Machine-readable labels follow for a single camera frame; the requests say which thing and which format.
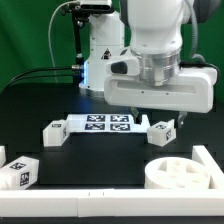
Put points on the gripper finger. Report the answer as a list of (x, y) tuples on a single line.
[(181, 118), (137, 116)]

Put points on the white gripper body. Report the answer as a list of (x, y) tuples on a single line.
[(189, 91)]

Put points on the white round stool seat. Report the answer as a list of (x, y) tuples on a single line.
[(176, 173)]

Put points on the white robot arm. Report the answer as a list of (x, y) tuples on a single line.
[(145, 55)]

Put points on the white marker sheet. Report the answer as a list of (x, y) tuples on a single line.
[(106, 123)]

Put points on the white L-shaped fence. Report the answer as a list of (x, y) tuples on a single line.
[(121, 202)]

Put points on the black camera on stand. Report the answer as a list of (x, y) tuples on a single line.
[(97, 6)]

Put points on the black camera stand pole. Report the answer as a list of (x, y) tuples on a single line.
[(79, 19)]

